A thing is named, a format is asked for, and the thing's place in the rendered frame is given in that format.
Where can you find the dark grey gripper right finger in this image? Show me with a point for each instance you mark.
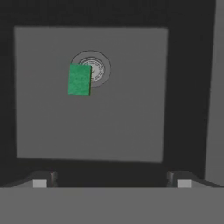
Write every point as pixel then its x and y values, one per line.
pixel 180 178

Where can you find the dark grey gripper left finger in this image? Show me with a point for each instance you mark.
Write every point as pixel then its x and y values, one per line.
pixel 43 178

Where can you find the grey sink basin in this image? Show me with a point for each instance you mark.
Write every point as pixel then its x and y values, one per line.
pixel 116 122

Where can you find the green sponge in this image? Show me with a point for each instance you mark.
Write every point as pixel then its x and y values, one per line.
pixel 79 80

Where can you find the round metal sink drain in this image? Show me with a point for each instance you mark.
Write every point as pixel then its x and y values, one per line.
pixel 100 68

